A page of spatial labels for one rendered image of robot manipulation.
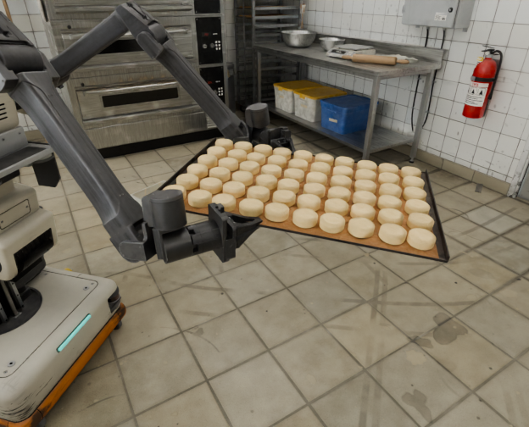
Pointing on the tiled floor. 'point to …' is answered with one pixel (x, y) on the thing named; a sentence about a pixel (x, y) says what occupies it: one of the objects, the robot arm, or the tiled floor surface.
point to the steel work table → (431, 61)
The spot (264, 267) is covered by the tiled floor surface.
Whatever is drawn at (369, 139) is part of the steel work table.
